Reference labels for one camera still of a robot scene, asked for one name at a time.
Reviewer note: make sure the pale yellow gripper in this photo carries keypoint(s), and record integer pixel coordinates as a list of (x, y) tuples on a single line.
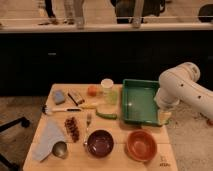
[(163, 117)]

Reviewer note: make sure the black whiteboard eraser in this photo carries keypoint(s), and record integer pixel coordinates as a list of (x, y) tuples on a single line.
[(76, 97)]

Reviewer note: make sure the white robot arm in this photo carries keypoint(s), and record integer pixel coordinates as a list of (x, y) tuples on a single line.
[(180, 84)]

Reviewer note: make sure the red bowl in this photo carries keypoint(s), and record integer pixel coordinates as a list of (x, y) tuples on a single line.
[(141, 146)]

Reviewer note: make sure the dark purple bowl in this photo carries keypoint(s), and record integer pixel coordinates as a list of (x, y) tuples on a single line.
[(100, 143)]

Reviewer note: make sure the green plastic tray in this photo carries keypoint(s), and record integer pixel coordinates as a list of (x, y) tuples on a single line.
[(138, 105)]

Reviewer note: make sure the green chili pepper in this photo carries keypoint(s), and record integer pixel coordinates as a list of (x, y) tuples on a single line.
[(106, 116)]

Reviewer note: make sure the metal fork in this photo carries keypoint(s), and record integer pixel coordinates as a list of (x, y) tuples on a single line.
[(88, 122)]

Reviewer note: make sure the orange fruit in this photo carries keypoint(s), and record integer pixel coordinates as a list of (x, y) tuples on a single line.
[(92, 90)]

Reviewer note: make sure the black marker pen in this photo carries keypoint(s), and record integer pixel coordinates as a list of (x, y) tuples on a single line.
[(72, 99)]

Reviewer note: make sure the blue sponge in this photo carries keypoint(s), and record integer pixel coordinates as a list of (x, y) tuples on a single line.
[(58, 97)]

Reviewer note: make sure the grey folded cloth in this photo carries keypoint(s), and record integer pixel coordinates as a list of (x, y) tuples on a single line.
[(51, 134)]

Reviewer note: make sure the white dish brush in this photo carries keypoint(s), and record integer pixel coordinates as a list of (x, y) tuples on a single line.
[(50, 110)]

